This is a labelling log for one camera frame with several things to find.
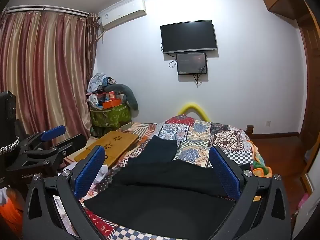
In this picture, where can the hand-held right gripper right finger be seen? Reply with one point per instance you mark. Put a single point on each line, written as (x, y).
(225, 172)

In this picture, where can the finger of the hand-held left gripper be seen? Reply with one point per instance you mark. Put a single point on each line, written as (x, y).
(53, 132)
(72, 143)

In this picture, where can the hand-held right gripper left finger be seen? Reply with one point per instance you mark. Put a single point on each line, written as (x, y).
(90, 171)

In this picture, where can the black pants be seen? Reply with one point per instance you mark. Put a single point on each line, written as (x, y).
(162, 192)

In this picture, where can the person's left forearm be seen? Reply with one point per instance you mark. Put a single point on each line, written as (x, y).
(13, 212)

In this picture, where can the white cloth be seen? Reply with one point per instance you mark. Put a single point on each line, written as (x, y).
(102, 173)

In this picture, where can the orange green fleece blanket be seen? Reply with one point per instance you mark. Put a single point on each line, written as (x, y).
(261, 168)

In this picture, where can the wooden lap desk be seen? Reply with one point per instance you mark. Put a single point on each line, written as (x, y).
(117, 142)

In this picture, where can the patchwork printed blanket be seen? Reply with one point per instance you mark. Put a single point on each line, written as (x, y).
(200, 135)

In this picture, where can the green patterned storage box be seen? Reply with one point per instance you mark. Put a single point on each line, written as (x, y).
(112, 117)

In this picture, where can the orange flat box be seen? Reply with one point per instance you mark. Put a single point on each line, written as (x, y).
(112, 103)

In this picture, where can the small red box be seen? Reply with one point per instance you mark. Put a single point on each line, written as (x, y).
(111, 95)

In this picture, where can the striped pink beige curtain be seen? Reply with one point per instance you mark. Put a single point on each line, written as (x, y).
(45, 67)

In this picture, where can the pile of clothes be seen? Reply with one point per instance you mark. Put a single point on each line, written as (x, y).
(97, 82)

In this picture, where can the dark teal folded garment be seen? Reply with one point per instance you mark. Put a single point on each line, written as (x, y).
(157, 150)

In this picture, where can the yellow foam tube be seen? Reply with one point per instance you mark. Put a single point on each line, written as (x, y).
(192, 105)

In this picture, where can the grey curved pillow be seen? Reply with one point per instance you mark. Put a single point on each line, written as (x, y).
(131, 97)

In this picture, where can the pink cloth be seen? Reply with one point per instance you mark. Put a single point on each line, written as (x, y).
(303, 201)

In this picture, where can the white board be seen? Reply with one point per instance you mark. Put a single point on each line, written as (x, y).
(302, 220)

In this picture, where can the white air conditioner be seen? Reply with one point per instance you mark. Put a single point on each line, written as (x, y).
(122, 13)

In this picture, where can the wooden bed post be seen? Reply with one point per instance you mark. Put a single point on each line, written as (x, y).
(250, 131)

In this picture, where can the white wall socket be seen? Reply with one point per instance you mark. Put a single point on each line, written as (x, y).
(268, 123)

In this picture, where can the small black wall monitor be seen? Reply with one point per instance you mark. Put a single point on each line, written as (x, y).
(191, 63)

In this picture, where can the white curtain rail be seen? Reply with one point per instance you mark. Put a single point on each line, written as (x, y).
(50, 9)

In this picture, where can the brown wooden door frame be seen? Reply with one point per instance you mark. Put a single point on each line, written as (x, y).
(310, 80)

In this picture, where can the black wall television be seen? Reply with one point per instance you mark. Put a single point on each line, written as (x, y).
(187, 36)

